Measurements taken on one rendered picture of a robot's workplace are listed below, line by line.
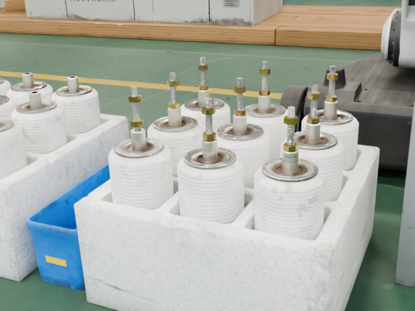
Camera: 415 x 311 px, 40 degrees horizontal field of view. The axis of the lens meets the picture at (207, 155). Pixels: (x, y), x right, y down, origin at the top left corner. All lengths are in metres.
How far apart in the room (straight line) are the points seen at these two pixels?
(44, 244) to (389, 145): 0.75
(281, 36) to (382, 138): 1.63
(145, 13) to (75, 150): 2.15
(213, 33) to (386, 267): 2.10
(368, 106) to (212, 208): 0.59
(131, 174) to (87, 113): 0.38
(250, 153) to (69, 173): 0.38
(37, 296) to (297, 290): 0.45
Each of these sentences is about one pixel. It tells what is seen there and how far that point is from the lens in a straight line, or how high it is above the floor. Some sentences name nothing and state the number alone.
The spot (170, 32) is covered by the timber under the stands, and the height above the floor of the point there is 0.04.
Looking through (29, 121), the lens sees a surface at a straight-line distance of 1.08.
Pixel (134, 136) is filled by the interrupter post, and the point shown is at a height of 0.28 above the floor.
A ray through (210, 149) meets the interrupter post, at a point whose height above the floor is 0.27.
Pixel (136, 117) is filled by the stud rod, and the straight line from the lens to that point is 0.84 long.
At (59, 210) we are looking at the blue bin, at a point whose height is 0.10.
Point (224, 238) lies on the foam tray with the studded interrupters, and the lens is 0.76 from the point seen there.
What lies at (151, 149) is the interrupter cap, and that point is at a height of 0.25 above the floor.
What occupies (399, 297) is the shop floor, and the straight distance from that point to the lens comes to 0.98.
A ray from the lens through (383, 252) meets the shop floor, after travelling 1.09.
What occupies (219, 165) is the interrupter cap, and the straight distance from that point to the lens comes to 0.78.
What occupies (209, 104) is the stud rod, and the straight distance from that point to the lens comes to 0.77.
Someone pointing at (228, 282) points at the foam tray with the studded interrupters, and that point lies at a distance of 0.80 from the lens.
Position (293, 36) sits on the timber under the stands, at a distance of 2.83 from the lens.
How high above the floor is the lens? 0.56
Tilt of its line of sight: 22 degrees down
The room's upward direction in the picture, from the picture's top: 2 degrees counter-clockwise
